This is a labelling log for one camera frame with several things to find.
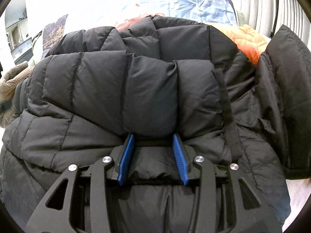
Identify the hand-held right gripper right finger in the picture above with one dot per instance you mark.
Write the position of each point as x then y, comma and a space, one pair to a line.
181, 160

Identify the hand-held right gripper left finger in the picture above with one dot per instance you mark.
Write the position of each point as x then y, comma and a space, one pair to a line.
125, 160

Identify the black puffer jacket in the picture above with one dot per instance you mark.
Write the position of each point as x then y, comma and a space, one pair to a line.
121, 89

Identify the pink fleece blanket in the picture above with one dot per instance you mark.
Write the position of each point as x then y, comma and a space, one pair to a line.
301, 194

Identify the orange puffer jacket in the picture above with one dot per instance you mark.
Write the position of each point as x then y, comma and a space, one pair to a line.
243, 41

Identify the brown fleece garment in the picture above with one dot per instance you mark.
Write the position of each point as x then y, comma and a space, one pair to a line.
14, 82

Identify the salmon pink garment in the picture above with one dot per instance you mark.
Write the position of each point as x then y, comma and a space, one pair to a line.
131, 23

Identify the sage green pillow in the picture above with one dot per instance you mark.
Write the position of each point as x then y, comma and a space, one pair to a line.
37, 48

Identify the dark printed pillow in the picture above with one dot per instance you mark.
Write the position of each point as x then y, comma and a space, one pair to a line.
54, 34

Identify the grey cabinet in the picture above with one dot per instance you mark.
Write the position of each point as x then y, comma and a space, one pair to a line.
23, 54

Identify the blue plaid quilt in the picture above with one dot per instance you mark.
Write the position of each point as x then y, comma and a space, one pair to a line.
194, 4

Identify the white pleated curtain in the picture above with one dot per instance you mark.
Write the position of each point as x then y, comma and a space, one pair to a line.
257, 4

